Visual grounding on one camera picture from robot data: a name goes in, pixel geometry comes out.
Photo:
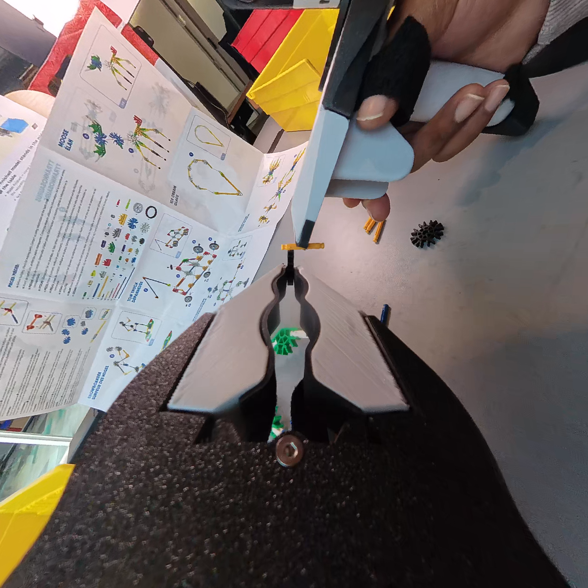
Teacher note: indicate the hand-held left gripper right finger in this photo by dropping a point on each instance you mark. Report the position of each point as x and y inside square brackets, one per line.
[358, 363]

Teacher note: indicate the yellow bin with red rods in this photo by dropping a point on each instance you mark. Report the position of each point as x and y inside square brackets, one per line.
[27, 514]

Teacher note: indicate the red storage bin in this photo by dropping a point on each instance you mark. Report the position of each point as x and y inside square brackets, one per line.
[266, 36]

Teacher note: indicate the colourful construction toy figure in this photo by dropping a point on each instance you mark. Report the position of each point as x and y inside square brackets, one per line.
[282, 342]

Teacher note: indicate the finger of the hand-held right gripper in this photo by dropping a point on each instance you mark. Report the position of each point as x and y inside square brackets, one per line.
[321, 160]

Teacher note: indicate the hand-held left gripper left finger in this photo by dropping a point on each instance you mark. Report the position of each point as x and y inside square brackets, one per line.
[225, 363]

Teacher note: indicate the person's right hand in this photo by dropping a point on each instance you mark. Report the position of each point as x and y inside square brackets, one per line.
[482, 32]

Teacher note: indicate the folded paper instruction sheet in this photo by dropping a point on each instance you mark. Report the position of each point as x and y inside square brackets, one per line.
[138, 206]

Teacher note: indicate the thin blue rod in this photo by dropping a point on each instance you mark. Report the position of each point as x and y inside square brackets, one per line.
[385, 313]

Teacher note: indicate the yellow bin with dark parts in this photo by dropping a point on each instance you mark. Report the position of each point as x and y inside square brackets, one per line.
[294, 92]

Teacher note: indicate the black snowflake connector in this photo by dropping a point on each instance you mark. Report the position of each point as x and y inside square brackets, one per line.
[427, 233]
[291, 268]

